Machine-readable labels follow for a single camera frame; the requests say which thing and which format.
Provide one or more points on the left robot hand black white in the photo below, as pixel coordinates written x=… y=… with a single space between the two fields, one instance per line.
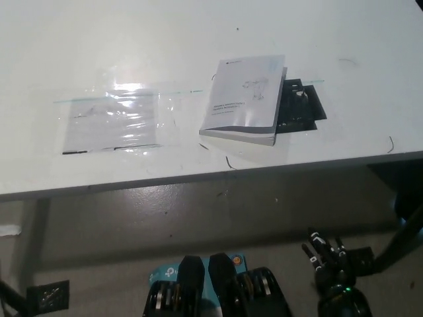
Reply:
x=10 y=298

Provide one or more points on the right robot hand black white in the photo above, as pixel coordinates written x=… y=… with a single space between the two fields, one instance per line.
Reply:
x=330 y=267

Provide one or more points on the white paperback manual book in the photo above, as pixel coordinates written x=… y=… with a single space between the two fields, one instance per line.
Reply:
x=244 y=99

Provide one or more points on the grey desk leg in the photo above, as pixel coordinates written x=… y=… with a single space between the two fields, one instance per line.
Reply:
x=36 y=237

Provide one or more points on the white sheet under plastic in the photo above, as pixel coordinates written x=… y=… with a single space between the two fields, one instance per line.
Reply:
x=105 y=132

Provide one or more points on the white tape strip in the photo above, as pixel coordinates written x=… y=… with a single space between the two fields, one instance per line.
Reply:
x=9 y=230

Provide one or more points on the clear plastic film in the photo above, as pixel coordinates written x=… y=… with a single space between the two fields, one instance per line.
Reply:
x=170 y=112

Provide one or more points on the dark desk frame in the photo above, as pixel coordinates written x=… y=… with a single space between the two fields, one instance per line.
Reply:
x=403 y=185

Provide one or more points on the black flat bracket part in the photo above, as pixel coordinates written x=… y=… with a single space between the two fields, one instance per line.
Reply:
x=304 y=105

